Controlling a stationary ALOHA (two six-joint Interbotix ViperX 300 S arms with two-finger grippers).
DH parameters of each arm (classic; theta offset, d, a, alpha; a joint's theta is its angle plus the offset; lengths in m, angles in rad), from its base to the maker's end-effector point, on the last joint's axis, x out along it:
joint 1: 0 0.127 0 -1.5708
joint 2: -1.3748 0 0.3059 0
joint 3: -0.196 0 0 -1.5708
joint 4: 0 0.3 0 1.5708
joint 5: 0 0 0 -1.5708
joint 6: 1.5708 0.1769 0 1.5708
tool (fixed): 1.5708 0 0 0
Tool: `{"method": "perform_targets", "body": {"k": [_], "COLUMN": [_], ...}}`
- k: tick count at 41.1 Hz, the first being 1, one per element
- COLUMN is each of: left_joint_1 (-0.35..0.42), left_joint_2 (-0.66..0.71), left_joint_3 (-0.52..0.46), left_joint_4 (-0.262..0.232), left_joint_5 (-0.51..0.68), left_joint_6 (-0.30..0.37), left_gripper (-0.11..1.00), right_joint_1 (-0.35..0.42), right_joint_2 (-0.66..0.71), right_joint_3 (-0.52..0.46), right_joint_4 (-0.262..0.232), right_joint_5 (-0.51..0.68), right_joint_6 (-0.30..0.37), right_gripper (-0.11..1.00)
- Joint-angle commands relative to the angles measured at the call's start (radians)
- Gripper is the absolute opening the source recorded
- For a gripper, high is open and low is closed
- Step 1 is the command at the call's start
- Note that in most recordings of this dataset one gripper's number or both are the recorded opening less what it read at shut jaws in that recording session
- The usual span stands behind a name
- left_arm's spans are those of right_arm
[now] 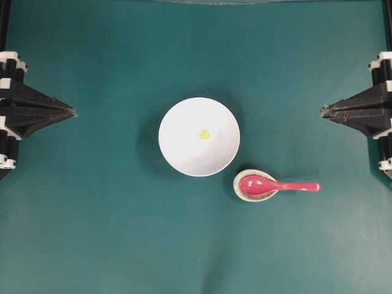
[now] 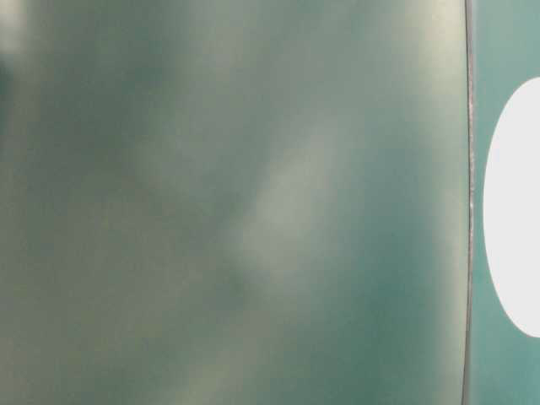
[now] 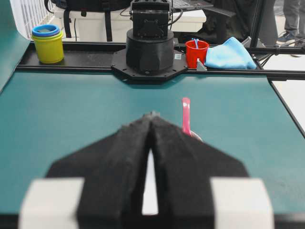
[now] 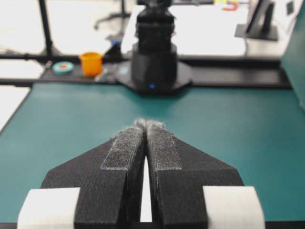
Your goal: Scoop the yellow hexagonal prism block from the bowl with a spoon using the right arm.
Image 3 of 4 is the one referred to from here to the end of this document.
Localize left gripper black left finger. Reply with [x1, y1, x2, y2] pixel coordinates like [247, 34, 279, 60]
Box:
[46, 116, 151, 229]

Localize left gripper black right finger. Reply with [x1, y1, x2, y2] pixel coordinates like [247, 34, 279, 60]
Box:
[150, 116, 249, 229]

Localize pink plastic spoon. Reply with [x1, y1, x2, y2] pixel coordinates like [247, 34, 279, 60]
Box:
[182, 97, 202, 141]

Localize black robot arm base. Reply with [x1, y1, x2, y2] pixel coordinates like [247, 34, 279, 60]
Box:
[111, 0, 187, 81]

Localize red plastic cup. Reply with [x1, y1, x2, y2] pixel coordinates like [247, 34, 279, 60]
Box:
[185, 40, 210, 69]

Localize light blue cloth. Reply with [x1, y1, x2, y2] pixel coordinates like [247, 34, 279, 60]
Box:
[204, 37, 256, 69]

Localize blue utensil in red cup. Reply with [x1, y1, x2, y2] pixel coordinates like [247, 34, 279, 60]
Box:
[192, 38, 199, 49]

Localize yellow stacked cup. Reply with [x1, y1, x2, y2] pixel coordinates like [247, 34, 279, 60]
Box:
[31, 31, 64, 64]

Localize blue stacked cup rings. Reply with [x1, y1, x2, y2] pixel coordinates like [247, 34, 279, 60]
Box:
[31, 23, 60, 37]

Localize black laptop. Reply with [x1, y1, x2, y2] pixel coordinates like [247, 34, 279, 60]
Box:
[170, 0, 214, 11]

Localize person legs in background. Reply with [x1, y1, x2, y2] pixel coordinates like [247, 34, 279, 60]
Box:
[276, 0, 305, 47]

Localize black aluminium frame rail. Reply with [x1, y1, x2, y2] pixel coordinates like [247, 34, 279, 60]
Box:
[17, 42, 305, 83]

